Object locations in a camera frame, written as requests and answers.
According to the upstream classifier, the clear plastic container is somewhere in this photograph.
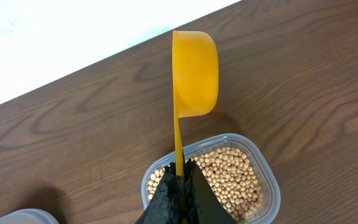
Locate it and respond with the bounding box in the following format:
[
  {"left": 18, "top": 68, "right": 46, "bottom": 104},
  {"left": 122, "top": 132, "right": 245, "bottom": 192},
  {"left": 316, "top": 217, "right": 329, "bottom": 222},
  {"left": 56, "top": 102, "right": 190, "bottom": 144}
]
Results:
[{"left": 137, "top": 134, "right": 281, "bottom": 223}]

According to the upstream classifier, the soybeans pile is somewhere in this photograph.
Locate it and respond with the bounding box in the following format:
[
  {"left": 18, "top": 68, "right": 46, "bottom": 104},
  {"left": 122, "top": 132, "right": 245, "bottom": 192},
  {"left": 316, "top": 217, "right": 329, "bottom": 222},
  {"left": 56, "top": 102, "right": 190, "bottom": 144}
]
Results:
[{"left": 147, "top": 146, "right": 264, "bottom": 222}]

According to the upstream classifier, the pale yellow bowl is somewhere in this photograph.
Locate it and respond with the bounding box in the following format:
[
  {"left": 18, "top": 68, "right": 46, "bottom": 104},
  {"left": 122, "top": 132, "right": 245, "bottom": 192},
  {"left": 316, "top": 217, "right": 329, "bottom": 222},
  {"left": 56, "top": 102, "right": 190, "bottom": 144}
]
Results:
[{"left": 0, "top": 208, "right": 59, "bottom": 224}]

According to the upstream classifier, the yellow plastic measuring scoop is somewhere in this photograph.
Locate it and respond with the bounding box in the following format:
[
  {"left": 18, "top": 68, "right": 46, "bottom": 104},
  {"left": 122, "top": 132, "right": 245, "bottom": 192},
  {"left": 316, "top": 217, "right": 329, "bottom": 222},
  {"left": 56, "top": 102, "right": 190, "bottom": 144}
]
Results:
[{"left": 172, "top": 30, "right": 219, "bottom": 177}]

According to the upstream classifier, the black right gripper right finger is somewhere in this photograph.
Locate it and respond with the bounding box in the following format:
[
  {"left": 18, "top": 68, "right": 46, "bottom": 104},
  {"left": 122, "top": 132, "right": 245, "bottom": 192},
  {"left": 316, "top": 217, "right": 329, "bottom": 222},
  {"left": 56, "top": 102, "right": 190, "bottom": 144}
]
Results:
[{"left": 185, "top": 159, "right": 237, "bottom": 224}]

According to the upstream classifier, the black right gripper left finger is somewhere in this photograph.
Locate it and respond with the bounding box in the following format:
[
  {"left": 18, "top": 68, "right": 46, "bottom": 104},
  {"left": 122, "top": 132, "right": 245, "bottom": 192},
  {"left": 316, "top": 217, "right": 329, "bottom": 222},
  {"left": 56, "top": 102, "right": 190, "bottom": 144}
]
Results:
[{"left": 135, "top": 162, "right": 185, "bottom": 224}]

